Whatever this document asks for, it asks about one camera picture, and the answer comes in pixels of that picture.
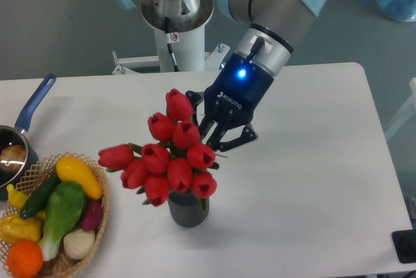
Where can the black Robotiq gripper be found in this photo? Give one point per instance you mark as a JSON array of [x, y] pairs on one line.
[[230, 103]]

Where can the red tulip bouquet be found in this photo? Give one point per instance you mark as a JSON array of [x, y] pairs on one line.
[[177, 163]]

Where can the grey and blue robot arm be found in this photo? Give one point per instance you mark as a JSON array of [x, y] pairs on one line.
[[275, 29]]

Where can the dark grey ribbed vase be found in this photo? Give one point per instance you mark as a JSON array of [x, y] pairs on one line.
[[187, 210]]

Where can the yellow squash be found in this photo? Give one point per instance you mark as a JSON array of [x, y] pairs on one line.
[[70, 168]]

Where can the purple red radish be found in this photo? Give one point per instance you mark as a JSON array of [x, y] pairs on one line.
[[93, 216]]

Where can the green bok choy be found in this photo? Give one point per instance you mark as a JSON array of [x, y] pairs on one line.
[[63, 210]]

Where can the white garlic bulb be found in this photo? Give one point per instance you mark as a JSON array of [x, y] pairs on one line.
[[78, 243]]

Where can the dark green cucumber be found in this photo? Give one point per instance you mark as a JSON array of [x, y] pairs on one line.
[[37, 201]]

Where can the brown bread in pan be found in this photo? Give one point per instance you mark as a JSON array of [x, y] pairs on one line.
[[13, 158]]

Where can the woven wicker basket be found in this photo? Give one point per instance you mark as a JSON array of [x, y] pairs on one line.
[[62, 265]]

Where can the black device at edge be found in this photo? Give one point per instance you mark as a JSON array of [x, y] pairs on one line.
[[404, 243]]

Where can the orange fruit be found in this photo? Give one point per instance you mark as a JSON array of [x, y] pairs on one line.
[[24, 259]]

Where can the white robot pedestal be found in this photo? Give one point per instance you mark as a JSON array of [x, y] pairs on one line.
[[176, 51]]

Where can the blue handled saucepan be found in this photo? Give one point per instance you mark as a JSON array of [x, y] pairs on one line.
[[16, 135]]

